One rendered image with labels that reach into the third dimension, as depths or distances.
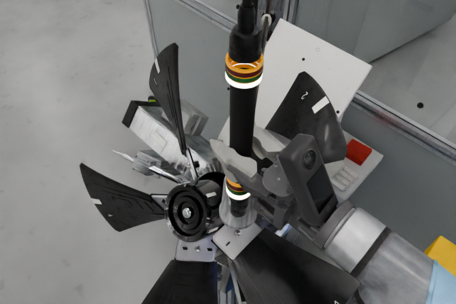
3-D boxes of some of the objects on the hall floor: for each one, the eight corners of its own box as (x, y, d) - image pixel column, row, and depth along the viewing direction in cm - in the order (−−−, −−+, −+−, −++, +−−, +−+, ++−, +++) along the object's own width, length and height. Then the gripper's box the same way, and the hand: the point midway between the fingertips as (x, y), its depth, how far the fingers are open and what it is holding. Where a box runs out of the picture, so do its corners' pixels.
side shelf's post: (288, 241, 203) (317, 144, 139) (294, 246, 201) (326, 151, 137) (283, 247, 201) (310, 151, 137) (290, 252, 200) (319, 157, 135)
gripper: (305, 273, 51) (195, 177, 61) (353, 216, 57) (245, 136, 66) (317, 247, 45) (192, 144, 54) (370, 185, 50) (248, 101, 59)
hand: (228, 133), depth 57 cm, fingers closed on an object, 4 cm apart
